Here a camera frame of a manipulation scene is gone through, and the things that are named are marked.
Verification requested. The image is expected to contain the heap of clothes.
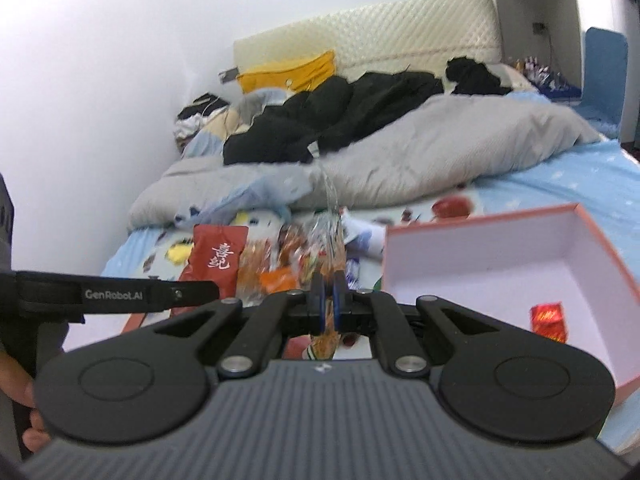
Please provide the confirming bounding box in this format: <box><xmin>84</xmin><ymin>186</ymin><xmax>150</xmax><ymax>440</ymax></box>
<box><xmin>172</xmin><ymin>92</ymin><xmax>231</xmax><ymax>153</ymax></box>

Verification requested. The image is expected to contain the beige pillow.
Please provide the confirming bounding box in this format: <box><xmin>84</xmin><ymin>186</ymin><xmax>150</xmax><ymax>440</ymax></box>
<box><xmin>490</xmin><ymin>62</ymin><xmax>538</xmax><ymax>93</ymax></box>

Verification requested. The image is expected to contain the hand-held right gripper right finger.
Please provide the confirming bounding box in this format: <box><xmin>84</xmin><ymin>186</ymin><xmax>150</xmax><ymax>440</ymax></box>
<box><xmin>334</xmin><ymin>270</ymin><xmax>501</xmax><ymax>377</ymax></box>

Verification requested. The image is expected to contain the blue chair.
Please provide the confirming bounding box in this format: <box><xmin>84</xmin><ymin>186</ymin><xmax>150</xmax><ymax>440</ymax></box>
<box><xmin>577</xmin><ymin>26</ymin><xmax>629</xmax><ymax>138</ymax></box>

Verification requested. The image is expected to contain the blue patterned bag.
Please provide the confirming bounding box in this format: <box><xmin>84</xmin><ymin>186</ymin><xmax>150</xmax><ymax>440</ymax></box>
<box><xmin>530</xmin><ymin>67</ymin><xmax>583</xmax><ymax>98</ymax></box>

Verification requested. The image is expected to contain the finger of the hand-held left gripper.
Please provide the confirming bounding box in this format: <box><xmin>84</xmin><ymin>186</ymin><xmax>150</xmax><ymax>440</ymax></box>
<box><xmin>172</xmin><ymin>281</ymin><xmax>221</xmax><ymax>308</ymax></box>

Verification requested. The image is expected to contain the green label snack packet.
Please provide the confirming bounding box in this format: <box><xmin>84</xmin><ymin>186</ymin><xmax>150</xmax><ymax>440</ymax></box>
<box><xmin>307</xmin><ymin>210</ymin><xmax>348</xmax><ymax>361</ymax></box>

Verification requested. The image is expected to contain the pink box lid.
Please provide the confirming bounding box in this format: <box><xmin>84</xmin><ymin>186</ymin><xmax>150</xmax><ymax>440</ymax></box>
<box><xmin>122</xmin><ymin>310</ymin><xmax>173</xmax><ymax>335</ymax></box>

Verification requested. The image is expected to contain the fruit print bed sheet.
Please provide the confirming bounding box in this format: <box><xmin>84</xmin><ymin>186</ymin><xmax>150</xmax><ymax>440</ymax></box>
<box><xmin>100</xmin><ymin>137</ymin><xmax>640</xmax><ymax>461</ymax></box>

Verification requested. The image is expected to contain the red foil snack packet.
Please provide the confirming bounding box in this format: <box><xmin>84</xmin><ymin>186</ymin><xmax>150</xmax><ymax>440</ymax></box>
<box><xmin>530</xmin><ymin>302</ymin><xmax>568</xmax><ymax>343</ymax></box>

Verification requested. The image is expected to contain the yellow pillow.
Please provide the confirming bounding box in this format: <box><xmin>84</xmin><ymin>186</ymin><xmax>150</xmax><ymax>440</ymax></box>
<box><xmin>236</xmin><ymin>50</ymin><xmax>337</xmax><ymax>95</ymax></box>

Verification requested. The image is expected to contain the person's left hand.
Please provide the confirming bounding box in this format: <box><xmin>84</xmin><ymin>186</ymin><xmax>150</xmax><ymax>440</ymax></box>
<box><xmin>0</xmin><ymin>350</ymin><xmax>52</xmax><ymax>454</ymax></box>

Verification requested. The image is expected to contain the pink cardboard box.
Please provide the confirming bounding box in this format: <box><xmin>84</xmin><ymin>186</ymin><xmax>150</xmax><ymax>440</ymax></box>
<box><xmin>382</xmin><ymin>202</ymin><xmax>640</xmax><ymax>408</ymax></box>

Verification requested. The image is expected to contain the small black garment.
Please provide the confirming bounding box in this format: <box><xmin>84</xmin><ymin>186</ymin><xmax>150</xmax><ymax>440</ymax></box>
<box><xmin>445</xmin><ymin>56</ymin><xmax>513</xmax><ymax>96</ymax></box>

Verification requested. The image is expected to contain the white duck plush toy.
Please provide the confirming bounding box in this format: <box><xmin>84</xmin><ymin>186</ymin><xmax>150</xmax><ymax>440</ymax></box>
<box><xmin>165</xmin><ymin>207</ymin><xmax>293</xmax><ymax>266</ymax></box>

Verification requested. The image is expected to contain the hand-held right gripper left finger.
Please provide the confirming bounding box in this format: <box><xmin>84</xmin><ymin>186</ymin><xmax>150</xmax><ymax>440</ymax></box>
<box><xmin>150</xmin><ymin>272</ymin><xmax>329</xmax><ymax>377</ymax></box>

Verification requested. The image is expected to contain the grey duvet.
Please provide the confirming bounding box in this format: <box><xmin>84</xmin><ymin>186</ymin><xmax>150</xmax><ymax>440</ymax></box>
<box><xmin>127</xmin><ymin>92</ymin><xmax>601</xmax><ymax>233</ymax></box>

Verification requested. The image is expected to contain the row of small bottles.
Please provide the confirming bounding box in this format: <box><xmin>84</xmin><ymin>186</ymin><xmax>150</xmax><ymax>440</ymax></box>
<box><xmin>507</xmin><ymin>57</ymin><xmax>551</xmax><ymax>86</ymax></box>

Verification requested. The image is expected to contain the cream quilted headboard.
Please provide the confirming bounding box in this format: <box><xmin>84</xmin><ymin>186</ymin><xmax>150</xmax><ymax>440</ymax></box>
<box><xmin>232</xmin><ymin>0</ymin><xmax>502</xmax><ymax>81</ymax></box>

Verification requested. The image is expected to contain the red snack packet white print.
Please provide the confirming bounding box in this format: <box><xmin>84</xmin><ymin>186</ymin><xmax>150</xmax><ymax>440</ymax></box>
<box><xmin>178</xmin><ymin>224</ymin><xmax>249</xmax><ymax>302</ymax></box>

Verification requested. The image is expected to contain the white tube with blue heart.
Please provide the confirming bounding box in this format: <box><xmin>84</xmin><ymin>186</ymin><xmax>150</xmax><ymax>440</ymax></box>
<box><xmin>345</xmin><ymin>215</ymin><xmax>388</xmax><ymax>261</ymax></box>

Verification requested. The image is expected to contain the black jacket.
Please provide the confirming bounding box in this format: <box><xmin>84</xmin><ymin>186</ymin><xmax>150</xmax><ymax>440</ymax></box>
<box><xmin>222</xmin><ymin>71</ymin><xmax>446</xmax><ymax>166</ymax></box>

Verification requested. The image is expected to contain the white cabinet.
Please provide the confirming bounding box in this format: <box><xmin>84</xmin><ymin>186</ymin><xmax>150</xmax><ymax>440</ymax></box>
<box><xmin>487</xmin><ymin>0</ymin><xmax>640</xmax><ymax>106</ymax></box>

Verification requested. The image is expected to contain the blue beige cartoon blanket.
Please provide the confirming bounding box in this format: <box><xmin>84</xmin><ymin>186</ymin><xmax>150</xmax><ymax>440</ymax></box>
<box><xmin>182</xmin><ymin>87</ymin><xmax>296</xmax><ymax>158</ymax></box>

